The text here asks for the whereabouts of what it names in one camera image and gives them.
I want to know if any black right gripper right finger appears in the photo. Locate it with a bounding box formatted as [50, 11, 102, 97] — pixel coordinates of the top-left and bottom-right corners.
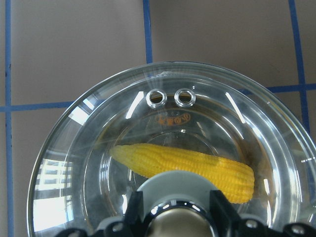
[209, 190, 316, 237]

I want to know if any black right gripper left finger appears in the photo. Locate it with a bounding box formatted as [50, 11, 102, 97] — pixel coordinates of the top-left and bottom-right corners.
[56, 191, 143, 237]

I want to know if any yellow corn cob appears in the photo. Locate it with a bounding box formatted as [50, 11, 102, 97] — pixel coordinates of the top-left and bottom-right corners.
[109, 143, 255, 204]

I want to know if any glass pot lid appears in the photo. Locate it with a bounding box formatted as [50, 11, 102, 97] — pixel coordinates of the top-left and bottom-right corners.
[27, 62, 316, 237]

